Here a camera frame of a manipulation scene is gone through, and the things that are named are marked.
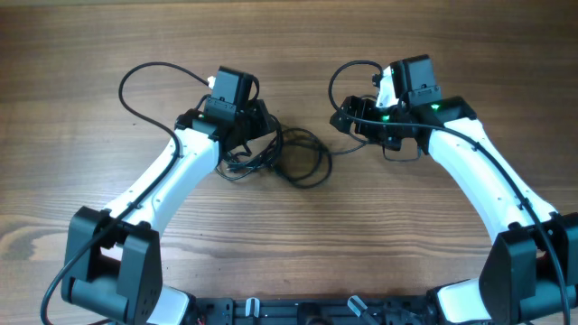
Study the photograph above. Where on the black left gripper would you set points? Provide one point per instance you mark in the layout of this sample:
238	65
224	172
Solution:
257	108

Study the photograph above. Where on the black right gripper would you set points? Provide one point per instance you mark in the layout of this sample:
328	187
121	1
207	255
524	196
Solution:
367	106

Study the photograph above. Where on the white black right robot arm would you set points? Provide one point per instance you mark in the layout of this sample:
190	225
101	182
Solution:
531	269

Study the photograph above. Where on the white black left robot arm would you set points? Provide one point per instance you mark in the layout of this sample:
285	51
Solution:
113	261

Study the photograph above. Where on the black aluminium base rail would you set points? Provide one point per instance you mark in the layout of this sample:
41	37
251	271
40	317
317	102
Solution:
311	311

